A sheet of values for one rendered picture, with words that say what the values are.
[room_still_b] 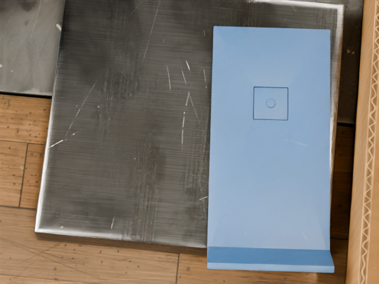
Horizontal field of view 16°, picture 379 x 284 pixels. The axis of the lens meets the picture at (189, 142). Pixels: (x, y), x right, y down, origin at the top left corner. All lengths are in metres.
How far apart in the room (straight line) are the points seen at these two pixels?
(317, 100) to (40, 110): 0.17
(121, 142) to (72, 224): 0.06
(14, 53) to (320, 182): 0.21
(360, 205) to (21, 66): 0.23
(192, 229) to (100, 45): 0.13
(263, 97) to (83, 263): 0.14
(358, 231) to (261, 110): 0.10
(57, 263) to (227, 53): 0.16
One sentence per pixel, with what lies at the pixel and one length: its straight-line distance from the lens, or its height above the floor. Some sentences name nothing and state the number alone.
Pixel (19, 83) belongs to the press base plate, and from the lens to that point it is 0.83.
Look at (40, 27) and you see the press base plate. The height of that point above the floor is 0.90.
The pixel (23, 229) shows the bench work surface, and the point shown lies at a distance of 0.81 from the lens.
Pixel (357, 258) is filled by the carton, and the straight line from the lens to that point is 0.74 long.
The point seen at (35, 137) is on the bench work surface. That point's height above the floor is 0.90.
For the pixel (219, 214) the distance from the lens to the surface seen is 0.78.
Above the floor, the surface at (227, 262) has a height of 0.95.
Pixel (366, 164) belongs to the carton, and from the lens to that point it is 0.74.
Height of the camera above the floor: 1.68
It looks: 73 degrees down
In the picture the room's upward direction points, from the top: straight up
